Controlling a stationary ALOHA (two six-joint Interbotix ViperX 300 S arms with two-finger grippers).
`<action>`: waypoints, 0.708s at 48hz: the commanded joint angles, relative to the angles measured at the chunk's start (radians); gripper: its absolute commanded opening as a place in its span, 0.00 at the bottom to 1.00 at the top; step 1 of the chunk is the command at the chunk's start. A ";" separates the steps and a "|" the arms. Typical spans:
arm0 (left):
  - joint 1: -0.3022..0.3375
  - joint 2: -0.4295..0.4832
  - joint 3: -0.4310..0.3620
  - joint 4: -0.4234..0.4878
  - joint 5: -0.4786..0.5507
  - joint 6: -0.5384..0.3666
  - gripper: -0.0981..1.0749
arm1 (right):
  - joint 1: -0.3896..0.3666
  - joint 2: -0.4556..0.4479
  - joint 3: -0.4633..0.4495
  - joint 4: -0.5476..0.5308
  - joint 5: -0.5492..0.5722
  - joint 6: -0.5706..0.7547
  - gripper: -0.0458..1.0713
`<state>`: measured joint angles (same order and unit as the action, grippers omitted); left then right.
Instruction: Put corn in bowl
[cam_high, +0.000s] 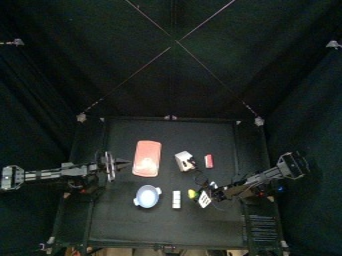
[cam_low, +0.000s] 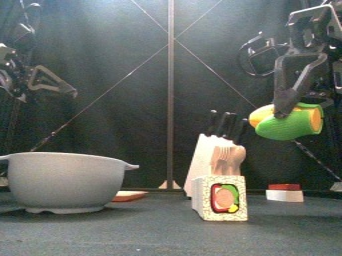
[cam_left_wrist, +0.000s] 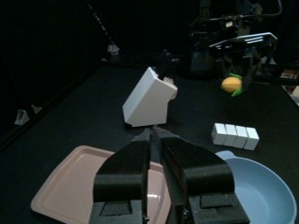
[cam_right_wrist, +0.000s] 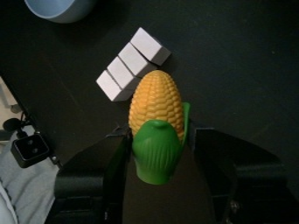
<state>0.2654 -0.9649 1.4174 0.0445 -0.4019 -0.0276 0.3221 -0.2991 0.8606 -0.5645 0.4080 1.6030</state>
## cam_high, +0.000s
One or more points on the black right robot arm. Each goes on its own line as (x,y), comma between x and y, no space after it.
(268,174)

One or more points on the black ridged panel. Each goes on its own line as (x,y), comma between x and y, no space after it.
(262,228)

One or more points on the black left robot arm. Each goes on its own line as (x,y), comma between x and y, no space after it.
(45,173)

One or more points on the small red block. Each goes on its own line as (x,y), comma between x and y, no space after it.
(209,161)

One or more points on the red rectangular tray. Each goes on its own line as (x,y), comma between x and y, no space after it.
(148,158)

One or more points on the white rectangular block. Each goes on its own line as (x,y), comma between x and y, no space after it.
(177,199)

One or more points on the yellow green toy corn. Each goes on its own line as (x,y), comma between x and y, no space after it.
(193,194)

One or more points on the white toy box appliance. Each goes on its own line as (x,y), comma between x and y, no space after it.
(184,160)

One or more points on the grey frame corner bracket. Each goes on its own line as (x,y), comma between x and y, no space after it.
(18,42)
(333,44)
(260,121)
(170,117)
(81,117)

